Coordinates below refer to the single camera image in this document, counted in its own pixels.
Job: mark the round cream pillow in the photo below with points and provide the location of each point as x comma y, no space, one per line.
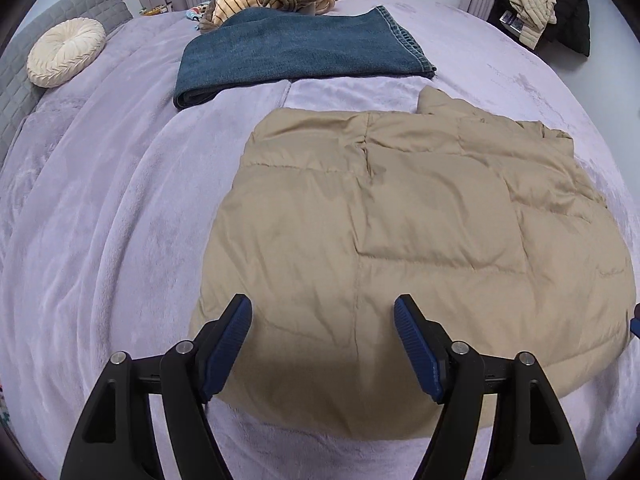
65,52

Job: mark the yellow bedside clutter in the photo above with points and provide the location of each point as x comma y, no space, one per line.
157,9

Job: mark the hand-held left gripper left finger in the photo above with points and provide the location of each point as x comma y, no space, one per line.
227,345

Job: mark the folded blue jeans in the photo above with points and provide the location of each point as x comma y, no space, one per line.
300,50

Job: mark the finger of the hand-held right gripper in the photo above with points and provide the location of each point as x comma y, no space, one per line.
636,322

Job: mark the lilac fleece bed blanket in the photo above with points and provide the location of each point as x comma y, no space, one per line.
110,210

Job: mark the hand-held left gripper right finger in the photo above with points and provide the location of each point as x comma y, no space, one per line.
417,345

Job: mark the beige puffer jacket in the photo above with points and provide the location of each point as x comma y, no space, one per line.
410,220

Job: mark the hanging beige down jacket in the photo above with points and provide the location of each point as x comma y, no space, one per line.
532,15

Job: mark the hanging black and beige coats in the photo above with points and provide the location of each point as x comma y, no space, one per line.
570,15

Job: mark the grey quilted headboard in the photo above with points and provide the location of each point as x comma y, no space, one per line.
20,85

